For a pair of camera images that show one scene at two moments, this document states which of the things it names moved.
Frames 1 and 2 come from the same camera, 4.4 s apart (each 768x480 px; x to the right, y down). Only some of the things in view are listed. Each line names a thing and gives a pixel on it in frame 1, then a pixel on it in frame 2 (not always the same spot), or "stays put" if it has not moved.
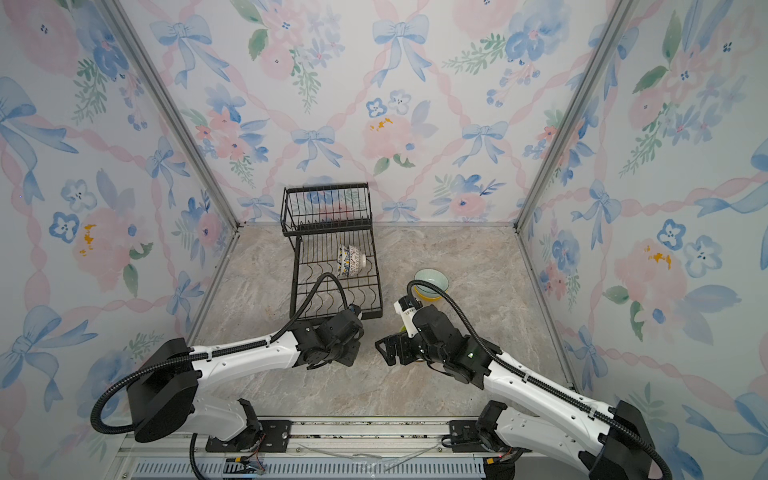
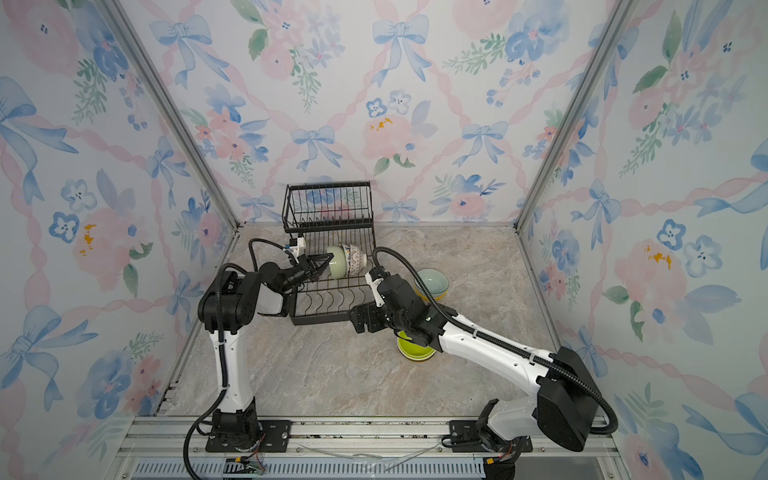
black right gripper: (403, 341) to (359, 318)
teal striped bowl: (432, 276) stays put
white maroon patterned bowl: (358, 260) stays put
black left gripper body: (346, 354) to (298, 277)
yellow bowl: (425, 297) stays put
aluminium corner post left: (164, 99) stays put
